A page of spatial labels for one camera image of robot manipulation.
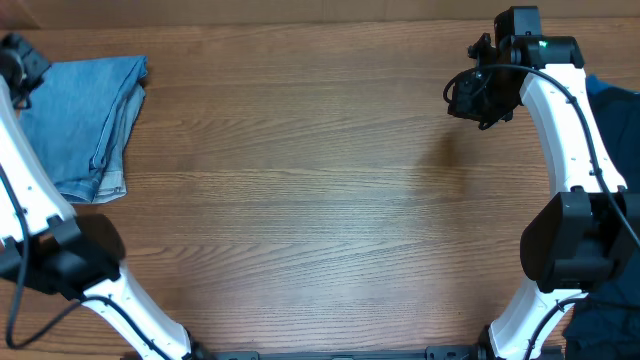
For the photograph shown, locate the folded light blue jeans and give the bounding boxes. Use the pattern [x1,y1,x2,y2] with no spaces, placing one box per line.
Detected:
[92,83,145,204]

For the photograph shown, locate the medium blue denim jeans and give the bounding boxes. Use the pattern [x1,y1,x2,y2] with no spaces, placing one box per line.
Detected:
[20,56,147,204]

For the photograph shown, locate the brown cardboard backboard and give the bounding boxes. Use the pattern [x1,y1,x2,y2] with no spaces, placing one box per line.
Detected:
[1,0,639,29]

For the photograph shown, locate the bright blue garment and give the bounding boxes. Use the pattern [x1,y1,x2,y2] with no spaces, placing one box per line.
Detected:
[586,74,612,96]

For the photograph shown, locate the dark navy garment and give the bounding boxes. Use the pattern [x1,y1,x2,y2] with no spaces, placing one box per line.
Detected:
[563,85,640,360]

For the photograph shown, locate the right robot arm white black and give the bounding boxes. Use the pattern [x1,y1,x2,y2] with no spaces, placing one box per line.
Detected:
[425,6,639,359]

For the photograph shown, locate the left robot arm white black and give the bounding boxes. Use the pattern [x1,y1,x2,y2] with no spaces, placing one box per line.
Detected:
[1,33,212,359]

